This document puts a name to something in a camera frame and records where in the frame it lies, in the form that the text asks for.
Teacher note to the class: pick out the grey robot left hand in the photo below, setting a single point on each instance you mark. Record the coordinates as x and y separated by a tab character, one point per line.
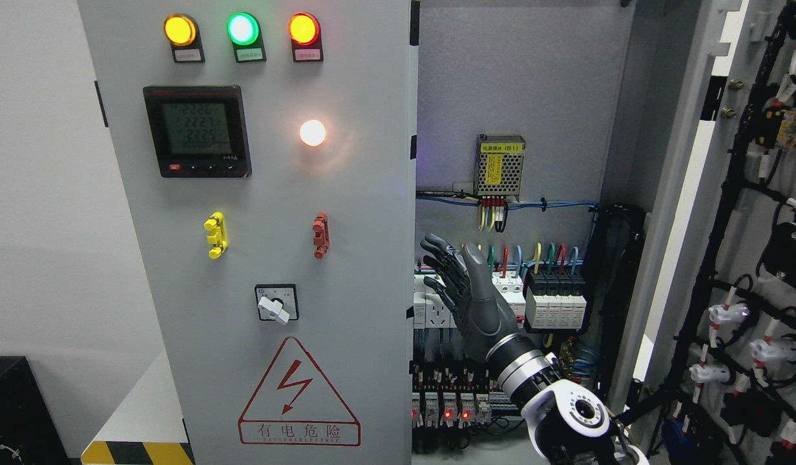
482	315

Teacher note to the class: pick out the grey cabinet door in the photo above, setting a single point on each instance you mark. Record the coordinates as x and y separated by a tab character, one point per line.
359	80
703	348

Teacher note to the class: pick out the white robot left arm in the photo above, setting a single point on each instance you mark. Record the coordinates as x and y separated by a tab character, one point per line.
566	422

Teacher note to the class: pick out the red indicator lamp left door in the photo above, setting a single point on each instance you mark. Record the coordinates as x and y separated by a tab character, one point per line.
303	29

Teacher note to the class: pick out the green indicator lamp left door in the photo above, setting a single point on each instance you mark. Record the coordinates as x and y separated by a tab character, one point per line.
243	28

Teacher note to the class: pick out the yellow indicator lamp left door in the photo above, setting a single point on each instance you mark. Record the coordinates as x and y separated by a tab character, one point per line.
180	29

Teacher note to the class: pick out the white socket breaker row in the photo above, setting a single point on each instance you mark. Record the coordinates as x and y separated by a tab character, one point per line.
431	313

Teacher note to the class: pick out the black surge protector block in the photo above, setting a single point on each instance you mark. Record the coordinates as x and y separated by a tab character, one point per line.
555	302

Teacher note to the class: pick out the brass terminal bar right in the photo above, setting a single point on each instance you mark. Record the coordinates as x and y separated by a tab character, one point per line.
565	353

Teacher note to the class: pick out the metal mesh power supply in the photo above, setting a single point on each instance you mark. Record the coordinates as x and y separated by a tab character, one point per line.
499	164

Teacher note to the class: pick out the lower relay terminal row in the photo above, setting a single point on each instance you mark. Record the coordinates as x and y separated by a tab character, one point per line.
448	394

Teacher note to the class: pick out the red electric hazard warning sticker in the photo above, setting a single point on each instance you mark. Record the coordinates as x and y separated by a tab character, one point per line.
296	404

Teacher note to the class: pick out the white glowing indicator lamp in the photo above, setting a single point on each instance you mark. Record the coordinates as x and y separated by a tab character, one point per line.
312	132

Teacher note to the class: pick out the black digital power meter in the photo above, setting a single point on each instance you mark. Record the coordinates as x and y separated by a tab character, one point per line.
198	131

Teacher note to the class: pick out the yellow black hazard tape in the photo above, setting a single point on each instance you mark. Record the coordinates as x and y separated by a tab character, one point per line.
129	452

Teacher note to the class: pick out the red terminal post block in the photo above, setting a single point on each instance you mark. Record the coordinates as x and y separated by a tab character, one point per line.
321	240

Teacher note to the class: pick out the white rotary selector switch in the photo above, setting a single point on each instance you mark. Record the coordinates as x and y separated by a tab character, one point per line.
277	303

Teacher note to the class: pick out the yellow terminal post block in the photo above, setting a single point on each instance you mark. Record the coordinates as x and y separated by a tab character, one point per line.
217	236

